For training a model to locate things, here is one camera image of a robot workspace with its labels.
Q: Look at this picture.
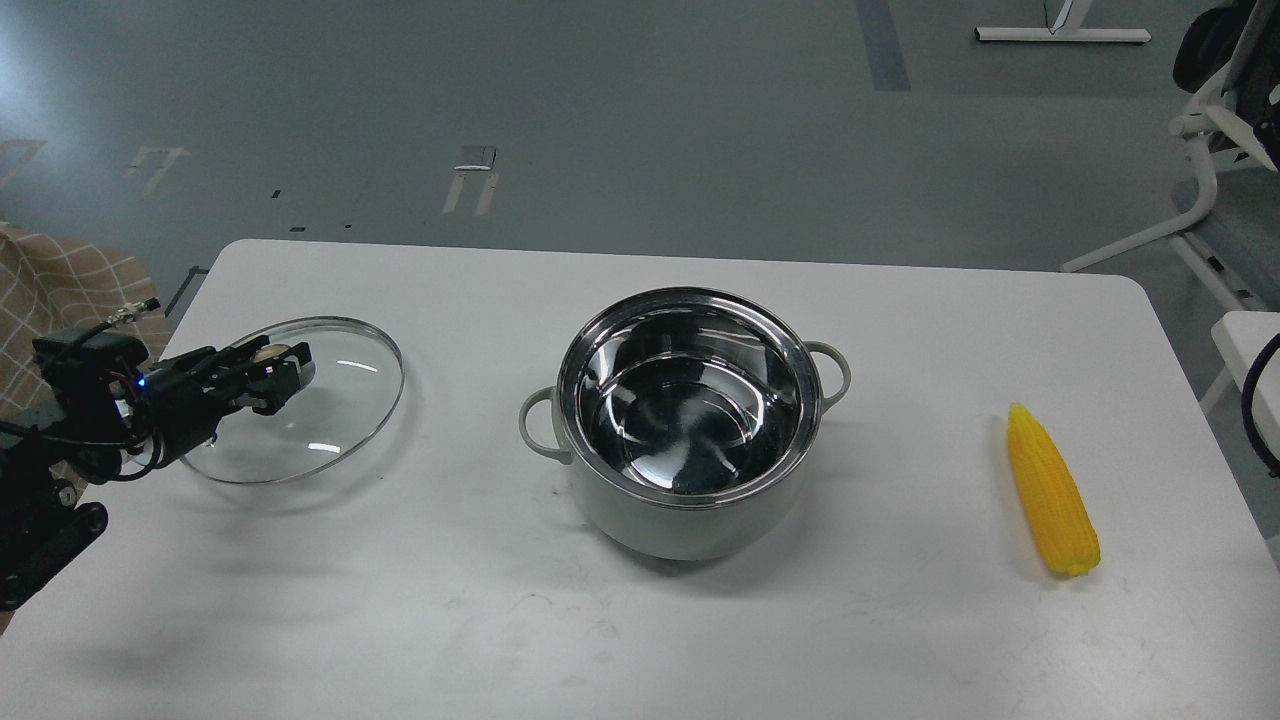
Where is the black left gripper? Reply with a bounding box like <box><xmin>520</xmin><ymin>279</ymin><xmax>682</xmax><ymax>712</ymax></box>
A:
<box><xmin>134</xmin><ymin>342</ymin><xmax>315</xmax><ymax>469</ymax></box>

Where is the glass lid with gold knob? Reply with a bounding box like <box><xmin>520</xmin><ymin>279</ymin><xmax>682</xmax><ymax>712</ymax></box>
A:
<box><xmin>180</xmin><ymin>316</ymin><xmax>404</xmax><ymax>486</ymax></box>

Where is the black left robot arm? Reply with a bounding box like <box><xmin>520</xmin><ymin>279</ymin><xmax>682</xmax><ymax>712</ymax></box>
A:
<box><xmin>1</xmin><ymin>299</ymin><xmax>315</xmax><ymax>612</ymax></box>

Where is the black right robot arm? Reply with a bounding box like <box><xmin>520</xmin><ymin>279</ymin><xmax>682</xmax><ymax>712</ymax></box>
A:
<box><xmin>1172</xmin><ymin>1</ymin><xmax>1277</xmax><ymax>94</ymax></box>

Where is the grey pot with steel interior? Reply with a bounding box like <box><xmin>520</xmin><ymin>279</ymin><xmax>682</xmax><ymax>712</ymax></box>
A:
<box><xmin>517</xmin><ymin>286</ymin><xmax>854</xmax><ymax>561</ymax></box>

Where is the yellow corn cob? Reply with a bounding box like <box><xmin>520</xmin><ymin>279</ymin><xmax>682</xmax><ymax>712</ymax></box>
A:
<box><xmin>1005</xmin><ymin>404</ymin><xmax>1101</xmax><ymax>577</ymax></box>

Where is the beige checkered cloth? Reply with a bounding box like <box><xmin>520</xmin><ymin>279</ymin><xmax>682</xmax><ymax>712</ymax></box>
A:
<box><xmin>3</xmin><ymin>227</ymin><xmax>170</xmax><ymax>488</ymax></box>

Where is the white table foot bar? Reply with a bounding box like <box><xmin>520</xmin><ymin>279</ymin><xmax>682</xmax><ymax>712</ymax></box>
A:
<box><xmin>973</xmin><ymin>1</ymin><xmax>1152</xmax><ymax>45</ymax></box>

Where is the black cable right edge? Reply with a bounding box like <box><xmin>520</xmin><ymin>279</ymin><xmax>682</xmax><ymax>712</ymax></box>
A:
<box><xmin>1240</xmin><ymin>333</ymin><xmax>1280</xmax><ymax>479</ymax></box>

